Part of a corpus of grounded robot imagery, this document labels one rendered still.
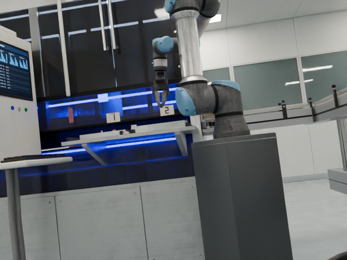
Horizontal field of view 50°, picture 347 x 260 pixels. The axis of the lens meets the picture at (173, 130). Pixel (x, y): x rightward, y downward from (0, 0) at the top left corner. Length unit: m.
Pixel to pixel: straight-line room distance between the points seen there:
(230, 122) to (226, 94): 0.11
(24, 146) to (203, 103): 1.20
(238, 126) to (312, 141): 5.62
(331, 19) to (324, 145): 2.28
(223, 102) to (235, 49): 5.63
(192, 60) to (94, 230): 1.35
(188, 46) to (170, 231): 1.22
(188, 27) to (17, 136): 1.20
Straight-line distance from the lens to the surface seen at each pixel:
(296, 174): 7.00
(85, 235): 2.44
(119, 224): 2.36
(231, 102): 1.48
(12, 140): 2.21
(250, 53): 7.09
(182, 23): 1.52
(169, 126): 1.88
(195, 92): 1.44
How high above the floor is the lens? 0.75
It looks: 4 degrees up
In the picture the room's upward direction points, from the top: 7 degrees counter-clockwise
